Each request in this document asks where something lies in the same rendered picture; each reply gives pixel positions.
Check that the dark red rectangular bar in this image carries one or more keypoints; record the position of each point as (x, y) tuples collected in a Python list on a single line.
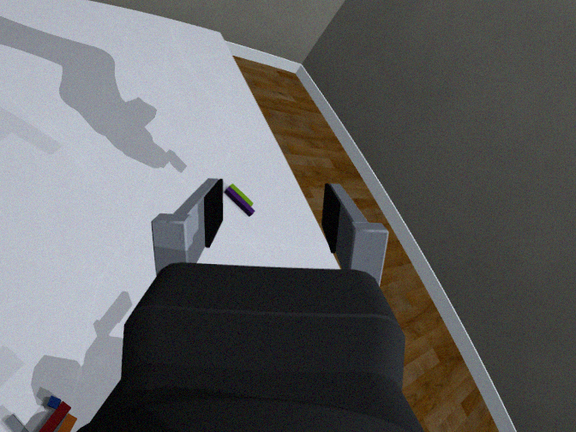
[(56, 418)]

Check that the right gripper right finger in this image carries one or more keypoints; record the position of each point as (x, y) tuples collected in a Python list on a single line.
[(359, 245)]

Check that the orange-brown flat bar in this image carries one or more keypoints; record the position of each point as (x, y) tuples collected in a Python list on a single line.
[(67, 424)]

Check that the small blue block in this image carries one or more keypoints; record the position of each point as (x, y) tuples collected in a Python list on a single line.
[(54, 402)]

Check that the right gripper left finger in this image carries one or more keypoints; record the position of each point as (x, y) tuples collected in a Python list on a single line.
[(182, 236)]

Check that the lime green rod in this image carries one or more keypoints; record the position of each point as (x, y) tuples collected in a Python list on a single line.
[(239, 192)]

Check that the dark purple rod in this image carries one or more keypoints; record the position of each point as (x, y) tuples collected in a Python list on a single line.
[(239, 201)]

